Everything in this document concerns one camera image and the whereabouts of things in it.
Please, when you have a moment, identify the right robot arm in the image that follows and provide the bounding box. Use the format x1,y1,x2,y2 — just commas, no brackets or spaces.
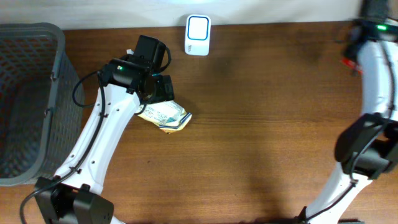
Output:
293,0,397,224

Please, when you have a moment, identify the grey plastic mesh basket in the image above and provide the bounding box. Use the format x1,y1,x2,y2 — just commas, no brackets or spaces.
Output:
1,23,85,187

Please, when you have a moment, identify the red snack bag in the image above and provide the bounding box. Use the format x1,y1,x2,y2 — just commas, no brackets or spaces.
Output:
341,58,363,75

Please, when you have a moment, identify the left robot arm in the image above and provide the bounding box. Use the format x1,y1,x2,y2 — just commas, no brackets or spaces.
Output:
27,35,174,223

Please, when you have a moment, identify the cream and blue snack bag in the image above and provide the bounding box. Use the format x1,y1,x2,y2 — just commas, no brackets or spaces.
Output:
136,101,192,134

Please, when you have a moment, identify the white barcode scanner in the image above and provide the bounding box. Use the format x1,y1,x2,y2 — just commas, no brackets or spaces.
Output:
184,14,211,56

